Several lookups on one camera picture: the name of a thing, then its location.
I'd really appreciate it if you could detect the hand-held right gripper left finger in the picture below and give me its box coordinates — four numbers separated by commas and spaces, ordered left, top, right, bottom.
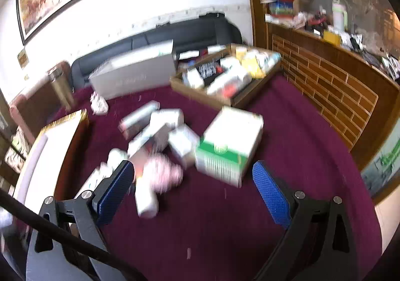
26, 160, 136, 281

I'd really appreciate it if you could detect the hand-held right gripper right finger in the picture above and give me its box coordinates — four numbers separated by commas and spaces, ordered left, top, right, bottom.
252, 161, 358, 281

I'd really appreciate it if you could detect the white green label medicine bottle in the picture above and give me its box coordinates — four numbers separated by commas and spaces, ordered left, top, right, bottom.
106, 148, 129, 172

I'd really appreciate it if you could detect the pink plush toy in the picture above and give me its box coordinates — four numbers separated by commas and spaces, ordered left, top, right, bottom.
134, 154, 184, 195

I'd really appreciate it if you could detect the long white medicine box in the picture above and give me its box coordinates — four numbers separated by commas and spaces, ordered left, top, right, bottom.
127, 123, 171, 160

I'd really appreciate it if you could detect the large green white medicine box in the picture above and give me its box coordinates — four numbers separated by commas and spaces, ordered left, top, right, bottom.
195, 106, 265, 188

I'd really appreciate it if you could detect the gold rimmed white tray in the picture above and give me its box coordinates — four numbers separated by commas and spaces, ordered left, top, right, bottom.
14, 109, 91, 207

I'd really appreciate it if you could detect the small white barcode box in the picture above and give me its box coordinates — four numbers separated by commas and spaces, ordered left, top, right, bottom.
168, 125, 201, 169

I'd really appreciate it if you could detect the white blue ointment box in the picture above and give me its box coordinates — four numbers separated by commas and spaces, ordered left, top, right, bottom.
134, 175, 160, 219

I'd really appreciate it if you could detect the burgundy tablecloth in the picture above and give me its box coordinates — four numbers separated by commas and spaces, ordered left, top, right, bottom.
47, 75, 385, 281

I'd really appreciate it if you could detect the grey orange carton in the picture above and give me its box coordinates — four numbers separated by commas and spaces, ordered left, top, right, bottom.
119, 100, 161, 139

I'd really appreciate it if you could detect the key fob with pink charm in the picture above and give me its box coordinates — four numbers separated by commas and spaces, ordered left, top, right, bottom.
90, 92, 109, 116

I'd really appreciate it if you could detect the open cardboard box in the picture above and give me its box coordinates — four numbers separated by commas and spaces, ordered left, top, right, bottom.
169, 44, 282, 110

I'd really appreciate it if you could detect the wooden glass cabinet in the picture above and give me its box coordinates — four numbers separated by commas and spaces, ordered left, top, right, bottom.
0, 125, 32, 182

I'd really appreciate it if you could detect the red packet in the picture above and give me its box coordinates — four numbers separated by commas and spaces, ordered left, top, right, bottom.
220, 84, 240, 99

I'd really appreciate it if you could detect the gold thermos bottle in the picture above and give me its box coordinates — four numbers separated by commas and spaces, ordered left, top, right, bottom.
47, 68, 76, 110

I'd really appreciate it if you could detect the grey shoe box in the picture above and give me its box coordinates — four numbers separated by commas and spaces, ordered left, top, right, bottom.
88, 40, 178, 100

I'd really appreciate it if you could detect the brown pink armchair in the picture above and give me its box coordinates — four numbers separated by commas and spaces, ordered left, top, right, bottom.
9, 61, 72, 144

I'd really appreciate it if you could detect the white spray bottle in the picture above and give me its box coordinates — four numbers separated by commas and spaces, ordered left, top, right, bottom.
206, 72, 247, 96

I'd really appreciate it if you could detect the wooden brick pattern counter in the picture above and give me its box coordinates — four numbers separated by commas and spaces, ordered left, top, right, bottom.
269, 22, 400, 169

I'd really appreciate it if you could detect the yellow packet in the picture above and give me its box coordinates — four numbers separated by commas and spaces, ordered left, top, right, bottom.
244, 56, 266, 79

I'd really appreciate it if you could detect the light blue bottle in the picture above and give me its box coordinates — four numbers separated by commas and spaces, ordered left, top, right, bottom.
262, 52, 281, 69

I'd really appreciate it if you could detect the black printed packet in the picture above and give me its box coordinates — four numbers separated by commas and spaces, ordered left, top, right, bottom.
198, 62, 221, 78

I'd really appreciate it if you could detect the yellow box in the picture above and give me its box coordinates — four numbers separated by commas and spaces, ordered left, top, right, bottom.
323, 30, 343, 46

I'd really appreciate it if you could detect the black leather sofa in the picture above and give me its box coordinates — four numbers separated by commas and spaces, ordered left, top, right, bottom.
70, 13, 243, 91

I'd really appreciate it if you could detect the blue green box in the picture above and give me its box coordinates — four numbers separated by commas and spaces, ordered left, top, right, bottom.
269, 0, 294, 16

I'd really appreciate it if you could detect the white green tumbler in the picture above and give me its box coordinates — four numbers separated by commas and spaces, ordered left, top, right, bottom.
332, 0, 347, 32

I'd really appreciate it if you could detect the black cable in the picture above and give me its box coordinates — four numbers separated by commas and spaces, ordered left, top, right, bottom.
0, 189, 147, 281

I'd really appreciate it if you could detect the gold wall plaque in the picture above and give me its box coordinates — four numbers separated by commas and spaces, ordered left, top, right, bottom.
17, 48, 29, 67

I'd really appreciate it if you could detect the wooden door frame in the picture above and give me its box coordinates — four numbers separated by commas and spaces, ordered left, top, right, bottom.
244, 0, 269, 47

